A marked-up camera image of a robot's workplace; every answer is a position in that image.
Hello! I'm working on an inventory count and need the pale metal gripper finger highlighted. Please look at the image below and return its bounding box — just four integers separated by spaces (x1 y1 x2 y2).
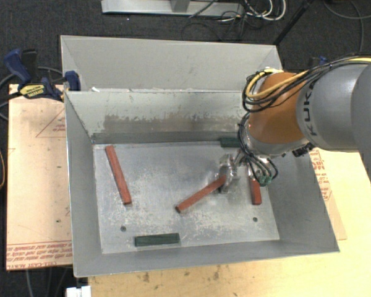
220 179 237 195
218 161 231 179

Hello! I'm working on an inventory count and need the brown cardboard board, red print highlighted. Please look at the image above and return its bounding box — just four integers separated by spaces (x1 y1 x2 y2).
5 83 349 272

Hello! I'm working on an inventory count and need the red-brown block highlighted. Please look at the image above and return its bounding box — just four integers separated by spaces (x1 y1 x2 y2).
248 168 263 206
104 144 133 206
175 174 228 214

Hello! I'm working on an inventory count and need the grey metal bin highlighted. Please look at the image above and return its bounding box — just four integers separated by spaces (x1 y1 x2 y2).
60 35 341 278

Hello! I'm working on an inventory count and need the dark green flat block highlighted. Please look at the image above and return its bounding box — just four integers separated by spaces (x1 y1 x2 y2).
134 232 181 248
219 137 241 149

